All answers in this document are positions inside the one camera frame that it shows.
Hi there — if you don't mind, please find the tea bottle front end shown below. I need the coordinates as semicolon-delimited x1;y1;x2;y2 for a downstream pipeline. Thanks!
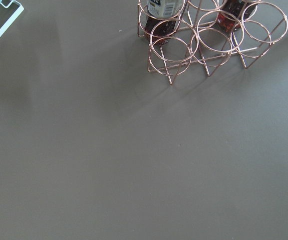
144;0;184;45

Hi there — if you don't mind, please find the tea bottle front middle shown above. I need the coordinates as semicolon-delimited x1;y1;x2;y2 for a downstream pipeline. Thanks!
217;0;258;33

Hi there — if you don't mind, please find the copper wire bottle rack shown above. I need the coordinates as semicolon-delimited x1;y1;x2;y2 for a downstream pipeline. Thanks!
137;0;288;84

